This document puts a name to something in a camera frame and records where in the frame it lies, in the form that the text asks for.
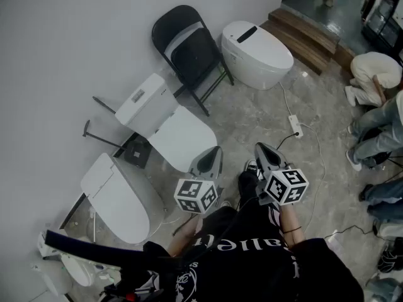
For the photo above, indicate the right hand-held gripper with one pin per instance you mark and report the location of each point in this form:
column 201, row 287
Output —
column 283, row 187

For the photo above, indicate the black metal rod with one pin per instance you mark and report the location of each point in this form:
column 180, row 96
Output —
column 104, row 104

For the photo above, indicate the black folding chair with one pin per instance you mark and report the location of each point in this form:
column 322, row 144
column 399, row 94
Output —
column 192, row 55

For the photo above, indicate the person's black trousers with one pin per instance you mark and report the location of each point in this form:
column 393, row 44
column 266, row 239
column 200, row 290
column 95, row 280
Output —
column 250, row 184

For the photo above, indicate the brown wooden steps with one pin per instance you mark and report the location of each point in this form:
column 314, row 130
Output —
column 302, row 39

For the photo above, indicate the black square box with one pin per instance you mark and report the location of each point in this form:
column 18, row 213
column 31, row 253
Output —
column 136, row 154

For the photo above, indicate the white power strip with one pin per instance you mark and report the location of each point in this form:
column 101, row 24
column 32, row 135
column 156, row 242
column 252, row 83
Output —
column 296, row 125

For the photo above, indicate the white plastic fixture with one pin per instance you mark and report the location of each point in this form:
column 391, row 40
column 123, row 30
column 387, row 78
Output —
column 47, row 247

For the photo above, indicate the black glass display cabinet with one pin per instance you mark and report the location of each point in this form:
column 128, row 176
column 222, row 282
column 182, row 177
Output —
column 382, row 20

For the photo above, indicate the black wrist band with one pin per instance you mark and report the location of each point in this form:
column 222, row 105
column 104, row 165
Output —
column 292, row 230

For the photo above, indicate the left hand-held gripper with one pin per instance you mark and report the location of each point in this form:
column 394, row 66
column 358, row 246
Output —
column 189, row 193

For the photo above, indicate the white toilet with tank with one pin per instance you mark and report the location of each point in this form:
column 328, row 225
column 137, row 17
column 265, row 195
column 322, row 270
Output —
column 148, row 105

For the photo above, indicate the person's left forearm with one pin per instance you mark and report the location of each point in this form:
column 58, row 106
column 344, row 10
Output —
column 184, row 234

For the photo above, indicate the person's black printed shirt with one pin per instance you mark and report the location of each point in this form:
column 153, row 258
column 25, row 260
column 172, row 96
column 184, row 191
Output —
column 252, row 263

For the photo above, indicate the black white sneaker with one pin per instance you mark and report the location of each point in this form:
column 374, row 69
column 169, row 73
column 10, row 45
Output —
column 250, row 165
column 225, row 204

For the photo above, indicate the white flat lid toilet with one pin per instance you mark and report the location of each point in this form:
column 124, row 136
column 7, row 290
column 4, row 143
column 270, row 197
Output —
column 122, row 200

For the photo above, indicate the person's right forearm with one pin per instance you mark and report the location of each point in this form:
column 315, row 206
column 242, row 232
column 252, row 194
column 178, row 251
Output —
column 289, row 219

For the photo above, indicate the white oval toilet black panel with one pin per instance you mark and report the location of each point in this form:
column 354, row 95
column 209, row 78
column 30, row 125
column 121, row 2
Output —
column 261, row 55

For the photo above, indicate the small white toilet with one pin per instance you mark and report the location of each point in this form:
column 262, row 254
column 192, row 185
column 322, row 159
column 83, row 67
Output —
column 77, row 269

